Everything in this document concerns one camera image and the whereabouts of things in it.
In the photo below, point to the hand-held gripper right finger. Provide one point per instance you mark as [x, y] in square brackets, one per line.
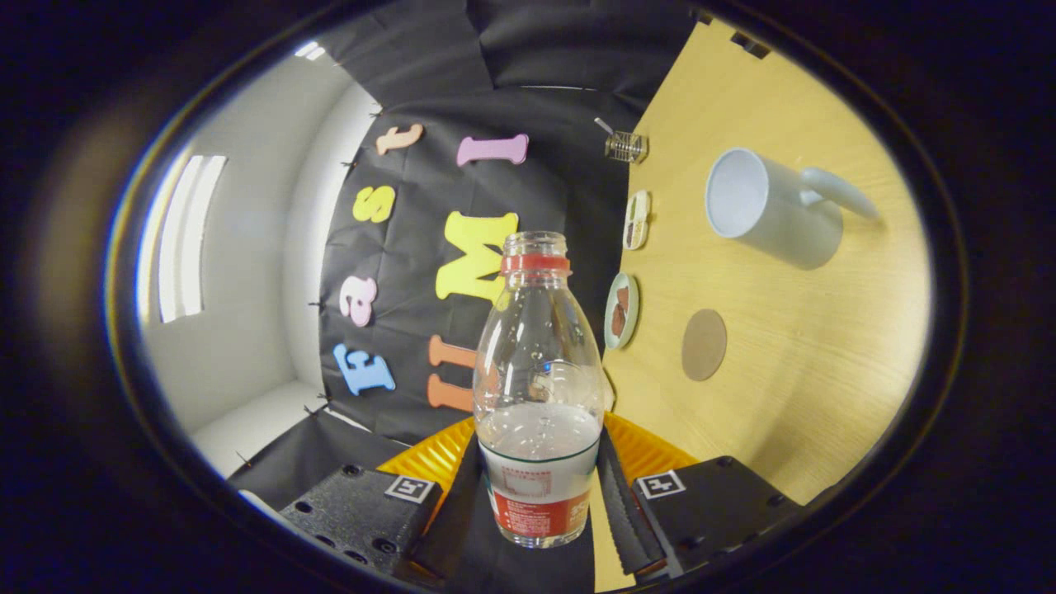
[631, 520]

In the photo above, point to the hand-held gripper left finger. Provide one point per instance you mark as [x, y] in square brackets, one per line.
[363, 511]

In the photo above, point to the clear plastic juice bottle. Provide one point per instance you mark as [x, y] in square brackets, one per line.
[540, 462]

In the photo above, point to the round brown coaster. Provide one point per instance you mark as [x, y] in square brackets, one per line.
[704, 345]

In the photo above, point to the white cup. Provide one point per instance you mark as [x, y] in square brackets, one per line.
[775, 216]

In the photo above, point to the brown food piece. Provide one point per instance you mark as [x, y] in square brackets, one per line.
[623, 299]
[618, 322]

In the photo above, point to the pale green plate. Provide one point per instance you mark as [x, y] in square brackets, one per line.
[632, 318]

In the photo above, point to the wooden table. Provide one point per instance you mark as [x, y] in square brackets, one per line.
[825, 371]

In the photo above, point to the white divided dish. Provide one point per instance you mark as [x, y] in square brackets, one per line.
[637, 219]

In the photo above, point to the large ceiling light panel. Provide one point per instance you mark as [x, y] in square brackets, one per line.
[190, 239]

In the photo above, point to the white spoon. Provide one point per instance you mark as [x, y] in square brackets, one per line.
[604, 125]

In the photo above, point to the small ceiling light panel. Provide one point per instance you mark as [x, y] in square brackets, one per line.
[310, 50]

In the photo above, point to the black table clamp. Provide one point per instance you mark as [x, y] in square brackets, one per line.
[749, 44]

